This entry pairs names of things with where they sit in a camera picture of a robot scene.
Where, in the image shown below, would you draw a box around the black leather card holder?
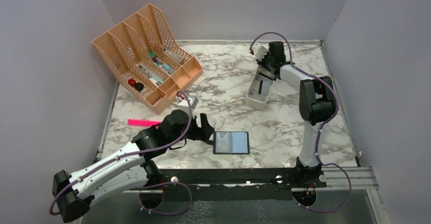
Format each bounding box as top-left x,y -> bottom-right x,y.
206,131 -> 250,154

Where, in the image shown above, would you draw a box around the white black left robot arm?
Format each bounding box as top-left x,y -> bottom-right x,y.
49,109 -> 214,223

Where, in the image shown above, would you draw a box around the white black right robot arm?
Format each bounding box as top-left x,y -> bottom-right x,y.
250,41 -> 338,187

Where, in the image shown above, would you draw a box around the cream oblong plastic tray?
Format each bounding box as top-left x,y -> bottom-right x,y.
245,66 -> 274,110

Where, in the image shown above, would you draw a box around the pink rectangular bar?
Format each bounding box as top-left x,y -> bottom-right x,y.
128,119 -> 161,127

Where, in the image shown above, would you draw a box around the black round item in organizer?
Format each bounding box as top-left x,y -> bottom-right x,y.
134,82 -> 144,92

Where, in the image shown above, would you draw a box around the teal pens in organizer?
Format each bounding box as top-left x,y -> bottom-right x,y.
148,52 -> 175,74

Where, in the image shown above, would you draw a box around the grey device in organizer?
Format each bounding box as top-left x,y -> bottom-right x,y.
163,46 -> 184,65

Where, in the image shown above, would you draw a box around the peach plastic file organizer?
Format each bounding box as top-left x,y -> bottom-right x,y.
92,4 -> 203,114

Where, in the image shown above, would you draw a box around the red round item in organizer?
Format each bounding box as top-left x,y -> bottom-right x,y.
128,79 -> 136,87

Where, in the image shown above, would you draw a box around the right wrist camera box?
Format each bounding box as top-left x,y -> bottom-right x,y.
251,42 -> 268,61

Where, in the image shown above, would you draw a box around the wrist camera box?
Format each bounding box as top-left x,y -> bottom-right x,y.
251,42 -> 268,61
178,96 -> 199,111

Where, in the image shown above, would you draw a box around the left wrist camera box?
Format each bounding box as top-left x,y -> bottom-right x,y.
178,96 -> 199,111

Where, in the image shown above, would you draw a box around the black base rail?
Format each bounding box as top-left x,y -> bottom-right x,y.
128,168 -> 327,202

